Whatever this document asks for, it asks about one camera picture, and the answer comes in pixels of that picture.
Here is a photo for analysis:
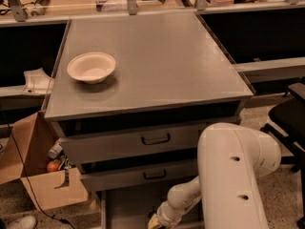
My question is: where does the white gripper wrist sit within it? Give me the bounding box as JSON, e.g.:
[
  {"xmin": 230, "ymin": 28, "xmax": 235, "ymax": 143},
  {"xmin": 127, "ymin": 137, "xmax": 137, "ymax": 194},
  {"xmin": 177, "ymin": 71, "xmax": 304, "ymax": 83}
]
[{"xmin": 148, "ymin": 200, "xmax": 185, "ymax": 229}]

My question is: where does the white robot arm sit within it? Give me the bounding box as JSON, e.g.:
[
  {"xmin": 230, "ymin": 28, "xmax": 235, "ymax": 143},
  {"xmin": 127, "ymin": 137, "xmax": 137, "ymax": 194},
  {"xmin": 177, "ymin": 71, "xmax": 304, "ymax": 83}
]
[{"xmin": 148, "ymin": 123, "xmax": 281, "ymax": 229}]

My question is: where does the grey bottom drawer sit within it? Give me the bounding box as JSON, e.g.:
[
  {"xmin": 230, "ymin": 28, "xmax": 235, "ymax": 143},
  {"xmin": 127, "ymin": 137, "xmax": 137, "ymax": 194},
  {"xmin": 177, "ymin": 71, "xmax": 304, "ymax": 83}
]
[{"xmin": 103, "ymin": 177, "xmax": 214, "ymax": 229}]

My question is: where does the grey drawer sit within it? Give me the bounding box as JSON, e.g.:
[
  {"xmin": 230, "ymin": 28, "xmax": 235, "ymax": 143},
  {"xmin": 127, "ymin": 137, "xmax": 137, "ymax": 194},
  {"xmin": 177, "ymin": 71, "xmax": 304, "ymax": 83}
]
[
  {"xmin": 51, "ymin": 114, "xmax": 241, "ymax": 165},
  {"xmin": 103, "ymin": 177, "xmax": 214, "ymax": 229},
  {"xmin": 80, "ymin": 158, "xmax": 199, "ymax": 192}
]

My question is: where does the grey middle drawer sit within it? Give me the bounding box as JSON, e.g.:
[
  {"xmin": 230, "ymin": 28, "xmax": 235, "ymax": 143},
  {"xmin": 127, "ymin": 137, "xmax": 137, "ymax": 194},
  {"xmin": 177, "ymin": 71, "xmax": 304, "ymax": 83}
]
[{"xmin": 80, "ymin": 158, "xmax": 199, "ymax": 192}]

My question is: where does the grey top drawer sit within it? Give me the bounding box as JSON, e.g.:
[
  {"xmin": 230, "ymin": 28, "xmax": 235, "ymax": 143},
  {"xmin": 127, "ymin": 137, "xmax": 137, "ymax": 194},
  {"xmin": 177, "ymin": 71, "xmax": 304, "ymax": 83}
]
[{"xmin": 51, "ymin": 114, "xmax": 241, "ymax": 165}]

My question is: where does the grey metal drawer cabinet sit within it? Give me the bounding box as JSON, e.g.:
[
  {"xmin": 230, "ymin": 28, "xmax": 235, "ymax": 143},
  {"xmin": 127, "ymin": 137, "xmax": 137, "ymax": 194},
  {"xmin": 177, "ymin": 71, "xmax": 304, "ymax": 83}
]
[{"xmin": 45, "ymin": 12, "xmax": 253, "ymax": 229}]

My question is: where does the orange fruit in box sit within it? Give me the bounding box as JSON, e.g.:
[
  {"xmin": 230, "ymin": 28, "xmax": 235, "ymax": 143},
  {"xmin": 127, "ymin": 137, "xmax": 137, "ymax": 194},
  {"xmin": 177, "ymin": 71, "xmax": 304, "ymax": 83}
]
[{"xmin": 47, "ymin": 160, "xmax": 60, "ymax": 173}]

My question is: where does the small bottle in box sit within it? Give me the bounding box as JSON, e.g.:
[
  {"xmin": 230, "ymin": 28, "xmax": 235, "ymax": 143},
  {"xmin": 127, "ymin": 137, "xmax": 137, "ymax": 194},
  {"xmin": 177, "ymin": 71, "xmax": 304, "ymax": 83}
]
[{"xmin": 48, "ymin": 143, "xmax": 63, "ymax": 159}]

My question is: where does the white shoe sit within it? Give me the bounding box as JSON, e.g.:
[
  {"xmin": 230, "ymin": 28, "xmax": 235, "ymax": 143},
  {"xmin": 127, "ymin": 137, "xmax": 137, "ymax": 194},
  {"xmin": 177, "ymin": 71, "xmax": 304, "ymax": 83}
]
[{"xmin": 7, "ymin": 216, "xmax": 37, "ymax": 229}]

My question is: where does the brown cardboard box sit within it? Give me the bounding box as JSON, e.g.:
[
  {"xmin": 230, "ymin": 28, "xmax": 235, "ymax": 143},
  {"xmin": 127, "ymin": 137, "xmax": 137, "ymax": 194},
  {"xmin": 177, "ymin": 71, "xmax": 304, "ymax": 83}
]
[{"xmin": 0, "ymin": 112, "xmax": 89, "ymax": 210}]

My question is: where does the black office chair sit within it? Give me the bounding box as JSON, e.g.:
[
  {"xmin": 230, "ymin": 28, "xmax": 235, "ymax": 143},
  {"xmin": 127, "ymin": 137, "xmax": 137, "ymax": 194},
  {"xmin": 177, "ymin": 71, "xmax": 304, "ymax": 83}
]
[{"xmin": 261, "ymin": 82, "xmax": 305, "ymax": 229}]

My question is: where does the beige paper bowl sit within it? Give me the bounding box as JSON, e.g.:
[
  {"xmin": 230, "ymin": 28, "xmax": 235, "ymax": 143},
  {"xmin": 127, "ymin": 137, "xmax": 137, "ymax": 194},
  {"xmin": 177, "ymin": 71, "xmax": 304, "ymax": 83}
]
[{"xmin": 67, "ymin": 52, "xmax": 116, "ymax": 84}]

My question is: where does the white curved plastic part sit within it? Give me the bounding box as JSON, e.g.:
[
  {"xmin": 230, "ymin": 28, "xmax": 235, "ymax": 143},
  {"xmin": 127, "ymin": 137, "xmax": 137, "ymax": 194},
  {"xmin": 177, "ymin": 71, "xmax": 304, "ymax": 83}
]
[{"xmin": 22, "ymin": 68, "xmax": 54, "ymax": 95}]

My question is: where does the black white handheld tool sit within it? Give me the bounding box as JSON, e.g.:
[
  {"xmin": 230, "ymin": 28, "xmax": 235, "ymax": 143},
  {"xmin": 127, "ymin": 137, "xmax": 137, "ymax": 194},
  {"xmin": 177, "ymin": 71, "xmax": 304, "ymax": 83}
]
[{"xmin": 30, "ymin": 0, "xmax": 50, "ymax": 16}]

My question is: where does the black power cable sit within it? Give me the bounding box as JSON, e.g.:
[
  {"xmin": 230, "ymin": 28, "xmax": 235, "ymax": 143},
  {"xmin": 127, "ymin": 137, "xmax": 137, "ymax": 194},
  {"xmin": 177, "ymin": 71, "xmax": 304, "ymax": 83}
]
[{"xmin": 0, "ymin": 105, "xmax": 76, "ymax": 229}]

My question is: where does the grey metal post left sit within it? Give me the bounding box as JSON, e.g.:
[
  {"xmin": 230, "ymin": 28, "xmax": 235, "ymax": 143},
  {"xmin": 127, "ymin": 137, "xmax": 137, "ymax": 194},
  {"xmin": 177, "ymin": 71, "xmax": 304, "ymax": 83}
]
[{"xmin": 8, "ymin": 0, "xmax": 28, "ymax": 22}]

